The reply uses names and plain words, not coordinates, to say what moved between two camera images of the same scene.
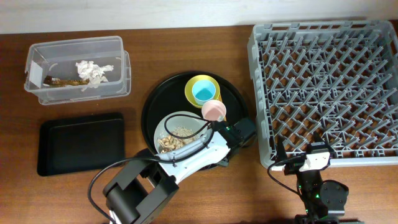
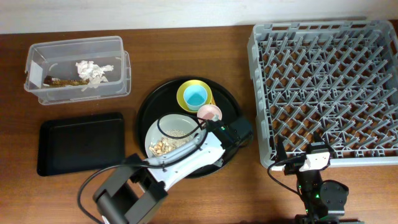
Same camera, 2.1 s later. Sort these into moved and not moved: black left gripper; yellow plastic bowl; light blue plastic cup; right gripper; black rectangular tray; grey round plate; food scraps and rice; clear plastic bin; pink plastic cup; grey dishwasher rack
Moved: food scraps and rice; light blue plastic cup; yellow plastic bowl; grey round plate; pink plastic cup
Not moved: grey dishwasher rack; right gripper; black rectangular tray; clear plastic bin; black left gripper
